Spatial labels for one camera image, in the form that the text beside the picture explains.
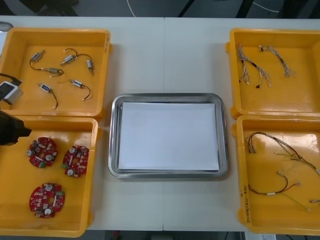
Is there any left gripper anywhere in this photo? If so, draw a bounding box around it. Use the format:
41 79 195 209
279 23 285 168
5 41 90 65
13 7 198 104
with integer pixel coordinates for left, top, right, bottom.
0 111 33 147

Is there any round red circuit board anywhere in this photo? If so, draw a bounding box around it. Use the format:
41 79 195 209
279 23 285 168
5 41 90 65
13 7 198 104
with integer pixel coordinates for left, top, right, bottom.
29 182 66 219
26 136 58 170
61 144 90 178

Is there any metal solenoid with black cable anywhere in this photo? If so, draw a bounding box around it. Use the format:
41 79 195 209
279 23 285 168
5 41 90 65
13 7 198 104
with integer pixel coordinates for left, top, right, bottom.
29 49 47 70
40 66 65 78

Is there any white-grey twisted wire harness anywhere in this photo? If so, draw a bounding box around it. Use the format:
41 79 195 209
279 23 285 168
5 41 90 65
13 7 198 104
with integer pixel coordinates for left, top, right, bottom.
241 58 273 89
236 43 252 85
258 44 297 78

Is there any green-yellow and red wire harness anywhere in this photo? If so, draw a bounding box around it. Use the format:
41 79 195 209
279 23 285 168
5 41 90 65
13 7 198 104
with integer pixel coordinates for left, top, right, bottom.
274 141 320 204

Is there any yellow-orange plastic bin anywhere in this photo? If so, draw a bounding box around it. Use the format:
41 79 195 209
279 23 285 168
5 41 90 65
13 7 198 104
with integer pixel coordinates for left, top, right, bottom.
231 114 320 236
225 27 320 121
0 115 103 238
0 26 113 122

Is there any group of metal solenoids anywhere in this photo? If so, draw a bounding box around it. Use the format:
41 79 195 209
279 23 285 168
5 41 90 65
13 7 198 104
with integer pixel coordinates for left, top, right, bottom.
37 48 95 110

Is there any steel tray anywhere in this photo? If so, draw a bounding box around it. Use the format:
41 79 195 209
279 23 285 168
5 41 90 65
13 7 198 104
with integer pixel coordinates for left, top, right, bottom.
107 92 230 179

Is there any white sheet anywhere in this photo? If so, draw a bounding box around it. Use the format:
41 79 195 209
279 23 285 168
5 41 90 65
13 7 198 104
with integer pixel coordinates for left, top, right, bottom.
118 101 221 172

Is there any black stand leg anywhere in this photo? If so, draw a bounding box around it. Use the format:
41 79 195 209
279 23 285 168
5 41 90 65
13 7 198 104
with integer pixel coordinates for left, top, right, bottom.
174 0 198 17

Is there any red-black and green-yellow harness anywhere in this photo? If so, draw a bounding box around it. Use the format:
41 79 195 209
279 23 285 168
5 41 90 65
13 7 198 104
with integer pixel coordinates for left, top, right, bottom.
248 170 312 213

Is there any white cable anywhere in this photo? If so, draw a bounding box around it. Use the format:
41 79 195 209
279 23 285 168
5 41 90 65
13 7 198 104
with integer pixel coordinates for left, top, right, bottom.
126 0 141 18

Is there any red-black wire harness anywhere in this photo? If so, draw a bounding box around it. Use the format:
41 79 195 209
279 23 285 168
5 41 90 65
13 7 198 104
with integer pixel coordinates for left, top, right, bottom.
245 131 305 158

